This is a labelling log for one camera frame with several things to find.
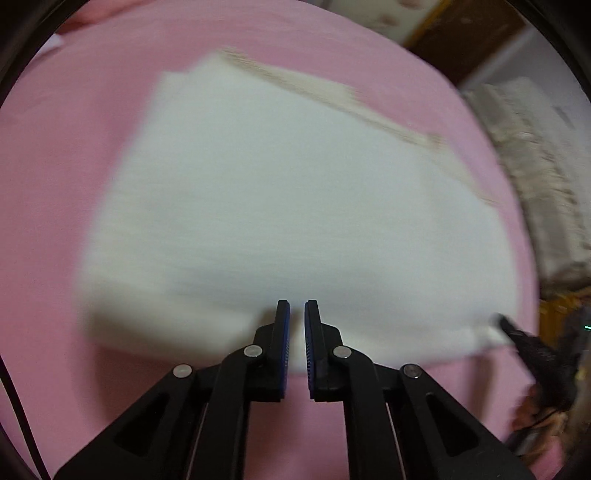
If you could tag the white towel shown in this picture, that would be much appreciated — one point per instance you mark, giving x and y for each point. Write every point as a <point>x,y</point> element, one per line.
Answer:
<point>277,207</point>

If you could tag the brown wooden door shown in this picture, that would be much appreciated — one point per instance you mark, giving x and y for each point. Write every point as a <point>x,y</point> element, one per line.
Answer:
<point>471,37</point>

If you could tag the person's right hand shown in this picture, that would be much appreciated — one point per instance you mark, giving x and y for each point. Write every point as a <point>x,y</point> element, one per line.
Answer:
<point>538,415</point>

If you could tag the pink plush bed blanket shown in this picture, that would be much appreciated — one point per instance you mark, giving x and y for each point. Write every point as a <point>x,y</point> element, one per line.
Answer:
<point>46,230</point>

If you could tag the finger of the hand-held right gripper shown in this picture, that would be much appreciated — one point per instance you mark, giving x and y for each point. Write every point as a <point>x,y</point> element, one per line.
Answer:
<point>517,334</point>

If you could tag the floral sliding wardrobe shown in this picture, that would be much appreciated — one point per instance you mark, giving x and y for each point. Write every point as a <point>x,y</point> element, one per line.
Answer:
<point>392,18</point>

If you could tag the wooden drawer cabinet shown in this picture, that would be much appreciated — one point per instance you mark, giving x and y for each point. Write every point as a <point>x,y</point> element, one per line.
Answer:
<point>551,316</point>

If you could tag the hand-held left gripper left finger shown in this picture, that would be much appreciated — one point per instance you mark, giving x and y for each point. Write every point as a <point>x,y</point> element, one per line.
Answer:
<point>284,341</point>

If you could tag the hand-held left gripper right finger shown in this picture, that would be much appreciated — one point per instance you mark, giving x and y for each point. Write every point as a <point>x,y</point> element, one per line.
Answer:
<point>310,341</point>

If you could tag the cream lace-covered furniture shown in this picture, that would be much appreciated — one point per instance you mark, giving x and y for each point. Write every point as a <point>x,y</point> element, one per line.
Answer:
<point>531,161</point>

